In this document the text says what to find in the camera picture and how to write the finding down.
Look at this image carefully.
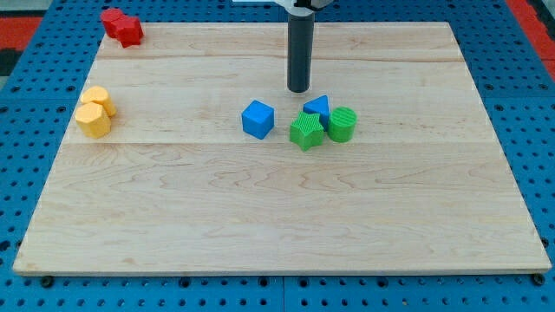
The green star block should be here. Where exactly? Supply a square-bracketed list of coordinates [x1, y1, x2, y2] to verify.
[290, 112, 323, 152]

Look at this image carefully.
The blue cube block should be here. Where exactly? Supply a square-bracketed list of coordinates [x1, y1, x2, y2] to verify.
[241, 101, 275, 140]

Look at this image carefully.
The blue triangle block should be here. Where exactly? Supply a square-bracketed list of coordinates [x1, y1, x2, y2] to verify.
[303, 95, 330, 132]

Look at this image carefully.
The green cylinder block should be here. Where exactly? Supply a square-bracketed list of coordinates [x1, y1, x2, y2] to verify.
[328, 107, 357, 143]

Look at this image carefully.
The wooden board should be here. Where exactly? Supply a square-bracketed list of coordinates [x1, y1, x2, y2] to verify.
[13, 22, 552, 276]

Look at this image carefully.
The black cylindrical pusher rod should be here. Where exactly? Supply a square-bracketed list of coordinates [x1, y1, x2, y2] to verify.
[287, 13, 315, 93]

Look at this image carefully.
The yellow hexagon block front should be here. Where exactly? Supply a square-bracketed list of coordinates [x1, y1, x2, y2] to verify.
[75, 102, 111, 139]

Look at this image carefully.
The yellow block rear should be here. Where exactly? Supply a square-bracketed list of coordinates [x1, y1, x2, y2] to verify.
[80, 86, 117, 117]

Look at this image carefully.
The red block front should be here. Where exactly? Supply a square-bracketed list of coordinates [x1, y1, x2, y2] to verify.
[114, 16, 144, 49]

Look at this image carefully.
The red block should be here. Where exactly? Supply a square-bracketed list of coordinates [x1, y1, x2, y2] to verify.
[100, 8, 125, 38]
[114, 16, 144, 49]

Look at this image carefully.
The red block rear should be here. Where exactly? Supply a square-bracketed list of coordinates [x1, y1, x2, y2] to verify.
[100, 8, 125, 38]

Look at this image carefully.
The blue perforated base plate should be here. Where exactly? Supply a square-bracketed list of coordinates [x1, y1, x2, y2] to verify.
[1, 0, 554, 311]

